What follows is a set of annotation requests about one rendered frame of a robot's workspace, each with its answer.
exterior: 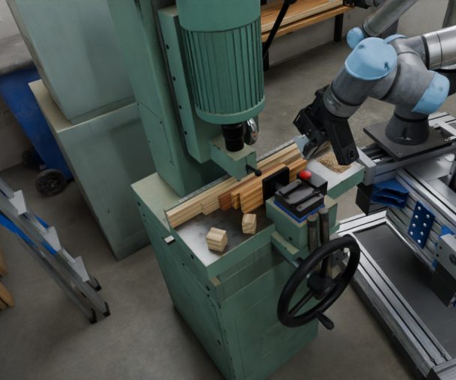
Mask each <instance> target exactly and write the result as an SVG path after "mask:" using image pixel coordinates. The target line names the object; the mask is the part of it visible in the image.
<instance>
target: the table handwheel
mask: <svg viewBox="0 0 456 380"><path fill-rule="evenodd" d="M342 248H348V249H349V251H350V257H349V260H348V263H347V267H346V269H345V270H344V273H343V275H342V276H341V278H336V279H332V278H331V277H330V276H329V275H328V274H327V273H326V272H327V268H328V264H329V259H330V256H331V253H333V252H335V251H336V250H340V249H342ZM272 249H273V250H274V251H275V252H276V253H277V254H278V255H280V256H281V257H282V258H283V259H284V260H285V261H286V262H288V263H289V264H290V265H291V266H292V267H293V268H294V269H295V271H294V272H293V273H292V275H291V277H290V278H289V279H288V281H287V282H286V285H285V287H284V288H283V290H282V293H281V294H280V298H279V301H278V304H277V316H278V319H279V321H280V322H281V323H282V324H283V325H284V326H287V327H291V328H295V327H299V326H303V325H305V324H307V323H310V322H311V321H312V320H314V319H316V318H317V317H316V316H315V314H316V312H317V311H320V312H321V313H323V312H325V311H326V310H327V309H328V308H329V307H330V306H331V305H332V304H333V303H334V302H335V301H336V300H337V299H338V297H339V296H340V295H341V294H342V293H343V292H344V290H345V289H346V288H347V286H348V284H349V283H350V281H351V280H352V278H353V276H354V274H355V272H356V270H357V267H358V265H359V262H360V246H359V244H358V243H357V242H356V241H355V240H354V239H353V238H351V237H337V238H335V239H333V240H330V241H328V242H326V243H324V244H323V245H322V246H320V247H318V248H317V249H316V250H315V251H313V252H312V253H311V254H310V255H309V256H308V257H307V258H306V259H305V260H303V258H301V257H298V258H297V259H296V260H295V261H292V260H291V259H290V258H289V257H288V256H287V255H286V254H284V253H283V252H282V251H281V250H280V249H279V248H278V247H276V246H275V245H274V244H273V245H272ZM322 260H323V261H322ZM320 261H322V265H321V268H320V270H315V269H314V267H315V266H316V265H317V264H318V263H319V262H320ZM304 279H306V280H307V287H308V288H309V290H308V292H307V293H306V294H305V295H304V296H303V297H302V298H301V300H300V301H299V302H298V303H297V304H296V305H295V306H294V307H293V308H292V309H291V310H290V311H289V312H288V310H289V304H290V302H291V300H292V297H293V295H294V293H295V291H296V290H297V288H298V286H299V285H300V283H301V282H302V281H303V280H304ZM334 285H335V286H334ZM314 295H317V296H318V297H324V296H326V295H327V296H326V297H325V298H324V299H323V300H322V301H320V302H319V303H318V304H317V305H315V306H314V307H313V308H312V309H310V310H309V311H307V312H305V313H303V314H301V315H299V316H295V314H296V313H297V312H298V311H299V310H300V309H301V308H302V307H303V306H304V305H305V304H306V303H307V302H308V301H309V300H310V299H311V298H312V297H313V296H314ZM294 316H295V317H294Z"/></svg>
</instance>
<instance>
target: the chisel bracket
mask: <svg viewBox="0 0 456 380"><path fill-rule="evenodd" d="M208 143H209V148H210V157H211V159H212V160H213V161H215V162H216V163H217V164H218V165H219V166H220V167H221V168H223V169H224V170H225V171H227V172H228V173H229V174H231V175H232V176H233V177H234V178H235V179H236V180H240V179H242V178H244V177H245V176H248V175H249V174H251V173H253V172H252V171H251V170H249V169H247V168H246V165H247V164H248V165H249V166H251V167H253V168H255V169H257V164H256V151H255V150H254V149H252V148H251V147H249V146H248V145H247V144H246V143H244V147H243V149H241V150H240V151H238V152H230V151H228V150H227V149H226V147H225V138H224V137H223V135H222V134H219V135H218V136H215V137H213V138H212V139H209V140H208Z"/></svg>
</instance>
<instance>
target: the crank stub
mask: <svg viewBox="0 0 456 380"><path fill-rule="evenodd" d="M315 316H316V317H317V319H318V320H319V321H320V322H321V324H322V325H324V327H325V328H327V329H329V330H332V329H333V328H334V323H333V322H332V321H331V320H330V319H329V318H328V317H327V316H326V315H324V314H322V313H321V312H320V311H317V312H316V314H315Z"/></svg>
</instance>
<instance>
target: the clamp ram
mask: <svg viewBox="0 0 456 380"><path fill-rule="evenodd" d="M288 184H289V168H288V167H287V166H285V167H283V168H281V169H280V170H278V171H276V172H274V173H272V174H271V175H269V176H267V177H265V178H264V179H262V191H263V202H264V204H265V202H266V200H267V199H269V198H271V197H273V196H274V193H275V192H277V191H279V190H280V189H282V188H283V187H285V186H287V185H288Z"/></svg>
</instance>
